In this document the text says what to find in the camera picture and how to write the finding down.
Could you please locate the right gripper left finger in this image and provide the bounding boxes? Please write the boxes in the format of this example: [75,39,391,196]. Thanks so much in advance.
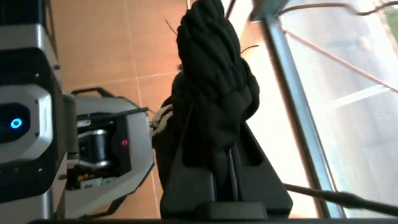
[160,146,218,218]

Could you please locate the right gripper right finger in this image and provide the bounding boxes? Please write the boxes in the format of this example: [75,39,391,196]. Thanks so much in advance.
[229,122,294,218]

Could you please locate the black shorts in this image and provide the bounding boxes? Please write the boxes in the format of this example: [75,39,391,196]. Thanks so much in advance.
[151,0,261,200]

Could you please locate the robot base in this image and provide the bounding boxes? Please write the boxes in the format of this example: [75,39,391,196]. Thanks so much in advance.
[0,0,155,220]

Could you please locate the black clothes rack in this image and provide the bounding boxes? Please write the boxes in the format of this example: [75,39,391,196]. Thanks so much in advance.
[225,0,398,218]

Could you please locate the pink clothes hanger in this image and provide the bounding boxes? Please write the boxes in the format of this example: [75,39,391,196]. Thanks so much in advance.
[275,0,398,94]

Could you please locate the window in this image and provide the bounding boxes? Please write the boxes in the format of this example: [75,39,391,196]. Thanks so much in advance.
[248,0,398,218]

